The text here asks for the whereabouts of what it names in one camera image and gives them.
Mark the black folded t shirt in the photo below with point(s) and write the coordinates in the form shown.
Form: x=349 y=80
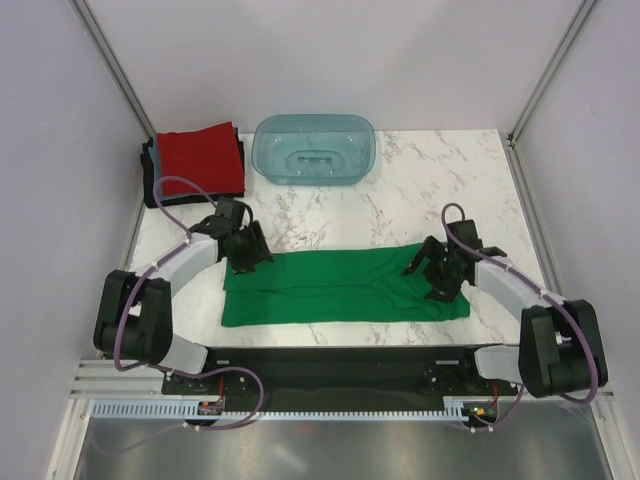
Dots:
x=148 y=198

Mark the aluminium rail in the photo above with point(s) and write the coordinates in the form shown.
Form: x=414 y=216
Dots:
x=605 y=391
x=99 y=379

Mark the aluminium rail left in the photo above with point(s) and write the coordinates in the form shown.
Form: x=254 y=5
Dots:
x=99 y=379

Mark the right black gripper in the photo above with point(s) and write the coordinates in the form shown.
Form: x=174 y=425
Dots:
x=443 y=290

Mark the right aluminium frame post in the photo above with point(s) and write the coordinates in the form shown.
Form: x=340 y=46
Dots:
x=560 y=54

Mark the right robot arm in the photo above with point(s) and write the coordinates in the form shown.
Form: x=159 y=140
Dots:
x=559 y=351

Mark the aluminium frame post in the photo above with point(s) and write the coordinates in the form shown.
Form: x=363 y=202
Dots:
x=560 y=54
x=97 y=36

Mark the aluminium rail right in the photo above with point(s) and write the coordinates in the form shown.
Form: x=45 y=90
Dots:
x=605 y=391

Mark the white slotted cable duct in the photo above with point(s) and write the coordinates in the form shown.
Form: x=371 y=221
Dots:
x=196 y=410

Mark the blue folded t shirt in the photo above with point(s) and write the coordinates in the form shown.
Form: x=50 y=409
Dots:
x=154 y=158

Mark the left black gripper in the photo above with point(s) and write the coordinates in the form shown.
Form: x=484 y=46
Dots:
x=258 y=251

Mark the red folded t shirt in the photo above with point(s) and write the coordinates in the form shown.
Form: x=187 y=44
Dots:
x=208 y=158

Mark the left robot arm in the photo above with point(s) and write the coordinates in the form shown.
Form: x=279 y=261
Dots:
x=135 y=317

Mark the green t shirt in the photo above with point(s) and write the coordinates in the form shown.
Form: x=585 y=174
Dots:
x=320 y=286

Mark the left aluminium frame post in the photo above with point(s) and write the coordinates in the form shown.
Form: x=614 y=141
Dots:
x=97 y=36

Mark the teal plastic bin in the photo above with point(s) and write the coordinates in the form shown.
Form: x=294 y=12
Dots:
x=314 y=149

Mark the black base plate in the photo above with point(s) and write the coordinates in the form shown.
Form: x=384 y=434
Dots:
x=348 y=377

